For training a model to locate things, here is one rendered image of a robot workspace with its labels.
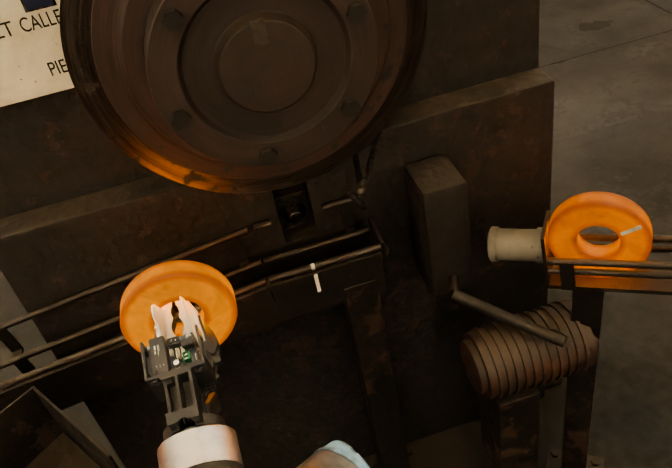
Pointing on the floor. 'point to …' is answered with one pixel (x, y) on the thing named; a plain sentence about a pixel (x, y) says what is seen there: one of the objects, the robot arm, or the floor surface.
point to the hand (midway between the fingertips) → (174, 302)
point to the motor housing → (521, 378)
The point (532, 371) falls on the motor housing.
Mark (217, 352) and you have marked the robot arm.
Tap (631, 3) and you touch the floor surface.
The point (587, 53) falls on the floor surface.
